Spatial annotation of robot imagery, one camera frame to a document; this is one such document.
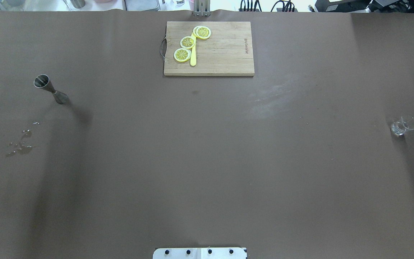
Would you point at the clear glass measuring cup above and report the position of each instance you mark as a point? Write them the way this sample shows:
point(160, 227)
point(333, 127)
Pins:
point(402, 126)

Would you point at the aluminium frame post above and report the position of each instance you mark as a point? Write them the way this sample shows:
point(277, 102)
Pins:
point(201, 8)

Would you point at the lemon slice near handle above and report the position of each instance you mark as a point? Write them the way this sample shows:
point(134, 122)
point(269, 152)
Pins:
point(182, 55)

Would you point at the far lemon slice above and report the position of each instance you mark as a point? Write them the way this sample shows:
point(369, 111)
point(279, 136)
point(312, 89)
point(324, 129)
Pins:
point(202, 32)

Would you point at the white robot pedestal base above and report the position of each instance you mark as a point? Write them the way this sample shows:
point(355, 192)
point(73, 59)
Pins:
point(201, 253)

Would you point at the wooden cutting board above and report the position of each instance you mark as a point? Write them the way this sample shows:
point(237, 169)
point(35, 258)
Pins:
point(227, 52)

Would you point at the steel double jigger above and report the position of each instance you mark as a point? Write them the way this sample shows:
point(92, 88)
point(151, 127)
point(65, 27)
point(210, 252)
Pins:
point(43, 82)

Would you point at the middle lemon slice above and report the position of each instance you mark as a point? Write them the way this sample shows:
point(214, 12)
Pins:
point(188, 42)

